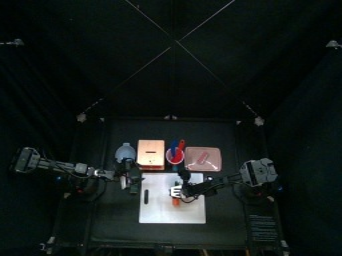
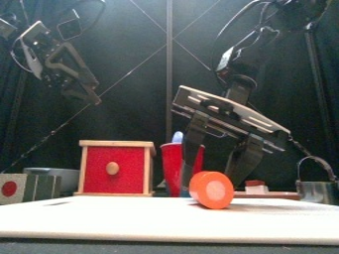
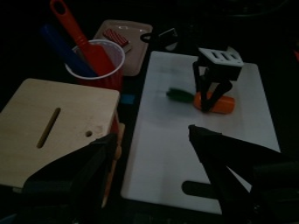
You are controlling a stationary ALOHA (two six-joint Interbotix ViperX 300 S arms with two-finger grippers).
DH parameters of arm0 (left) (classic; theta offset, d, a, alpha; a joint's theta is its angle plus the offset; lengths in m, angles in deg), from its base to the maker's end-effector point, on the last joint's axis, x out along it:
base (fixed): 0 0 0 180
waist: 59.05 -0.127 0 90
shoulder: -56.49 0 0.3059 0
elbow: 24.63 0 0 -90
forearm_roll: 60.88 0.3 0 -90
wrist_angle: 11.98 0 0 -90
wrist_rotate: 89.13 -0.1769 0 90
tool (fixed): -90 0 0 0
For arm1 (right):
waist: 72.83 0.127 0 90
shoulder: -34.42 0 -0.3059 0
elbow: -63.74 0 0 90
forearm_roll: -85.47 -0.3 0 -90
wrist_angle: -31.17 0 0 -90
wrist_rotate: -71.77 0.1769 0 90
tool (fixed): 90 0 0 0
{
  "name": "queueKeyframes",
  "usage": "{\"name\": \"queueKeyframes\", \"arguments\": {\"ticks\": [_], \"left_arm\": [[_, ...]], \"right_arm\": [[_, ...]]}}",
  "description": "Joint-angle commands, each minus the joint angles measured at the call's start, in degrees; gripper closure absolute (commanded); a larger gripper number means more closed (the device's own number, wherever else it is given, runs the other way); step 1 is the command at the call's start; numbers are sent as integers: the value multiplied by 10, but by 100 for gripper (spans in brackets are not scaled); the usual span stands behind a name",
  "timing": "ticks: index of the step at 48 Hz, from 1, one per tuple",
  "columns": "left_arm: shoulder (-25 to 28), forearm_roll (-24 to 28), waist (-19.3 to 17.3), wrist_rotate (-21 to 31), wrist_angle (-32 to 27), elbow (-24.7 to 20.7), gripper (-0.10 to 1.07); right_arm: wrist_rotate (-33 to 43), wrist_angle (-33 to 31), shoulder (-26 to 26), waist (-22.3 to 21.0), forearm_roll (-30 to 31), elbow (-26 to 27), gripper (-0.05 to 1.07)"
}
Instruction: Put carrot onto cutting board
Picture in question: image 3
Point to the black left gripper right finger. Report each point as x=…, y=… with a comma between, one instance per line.
x=249, y=180

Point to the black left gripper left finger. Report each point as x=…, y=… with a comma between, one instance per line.
x=74, y=180

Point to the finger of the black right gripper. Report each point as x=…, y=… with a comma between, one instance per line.
x=220, y=94
x=200, y=84

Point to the orange toy carrot green top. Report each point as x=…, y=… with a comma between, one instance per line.
x=225, y=104

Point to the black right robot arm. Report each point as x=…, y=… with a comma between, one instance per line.
x=194, y=26

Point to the white plastic cutting board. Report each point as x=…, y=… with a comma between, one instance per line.
x=164, y=145

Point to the wooden box with slot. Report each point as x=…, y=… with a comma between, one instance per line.
x=58, y=128

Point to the small blue block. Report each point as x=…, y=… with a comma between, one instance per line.
x=128, y=99

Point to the pink plastic tray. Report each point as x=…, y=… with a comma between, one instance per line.
x=137, y=49

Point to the red plastic cup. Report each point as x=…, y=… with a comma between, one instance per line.
x=113, y=77

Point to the red striped toy piece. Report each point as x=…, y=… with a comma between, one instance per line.
x=117, y=37

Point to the red plastic spatula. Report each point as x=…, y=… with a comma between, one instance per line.
x=88, y=49

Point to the blue plastic utensil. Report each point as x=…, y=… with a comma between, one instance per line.
x=65, y=51

